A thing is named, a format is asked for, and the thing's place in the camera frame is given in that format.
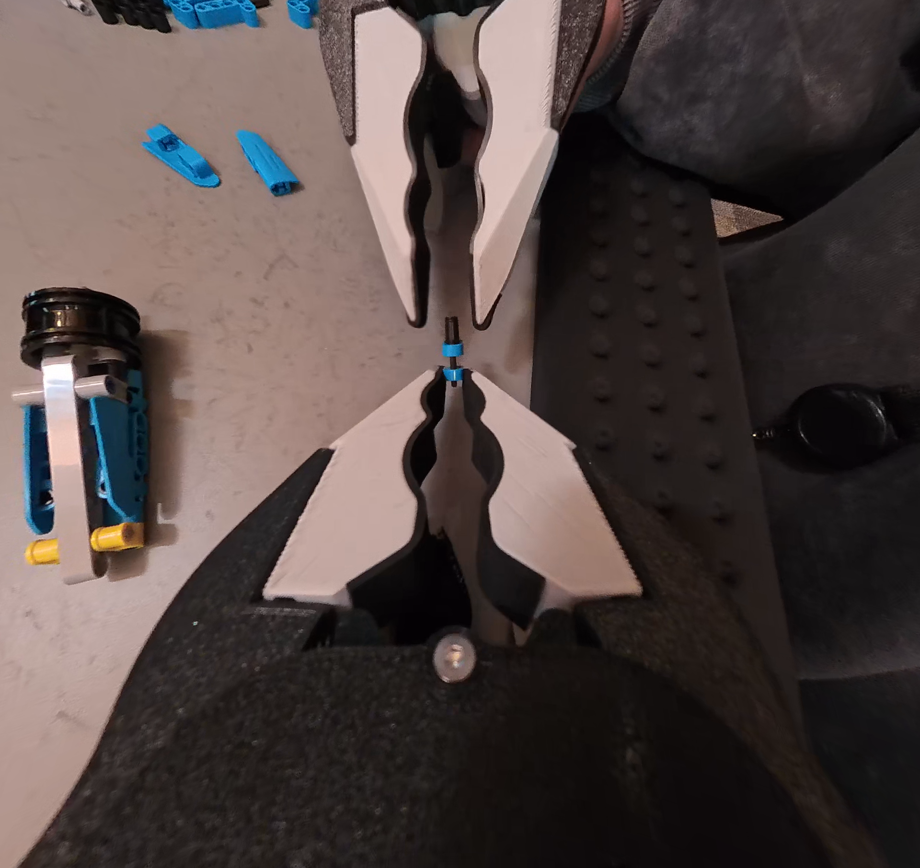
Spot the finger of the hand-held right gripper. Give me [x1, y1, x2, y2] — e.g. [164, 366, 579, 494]
[351, 7, 434, 330]
[469, 0, 564, 330]

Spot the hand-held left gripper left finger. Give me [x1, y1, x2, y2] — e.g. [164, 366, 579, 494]
[262, 368, 473, 629]

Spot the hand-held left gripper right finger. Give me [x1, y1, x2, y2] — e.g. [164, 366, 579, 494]
[463, 368, 644, 635]

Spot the blue angled panel piece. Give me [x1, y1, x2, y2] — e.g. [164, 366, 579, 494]
[235, 129, 301, 197]
[141, 123, 222, 189]

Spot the black wheel blue beam assembly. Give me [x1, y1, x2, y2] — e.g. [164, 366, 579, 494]
[10, 287, 150, 587]

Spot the person's right forearm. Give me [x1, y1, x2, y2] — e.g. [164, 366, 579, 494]
[575, 0, 920, 200]

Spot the grey desk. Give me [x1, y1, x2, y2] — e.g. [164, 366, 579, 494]
[0, 0, 547, 862]

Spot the black badge reel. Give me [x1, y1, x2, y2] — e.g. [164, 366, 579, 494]
[751, 381, 920, 472]

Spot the person's dark grey jacket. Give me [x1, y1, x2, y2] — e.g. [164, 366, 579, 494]
[708, 142, 920, 868]

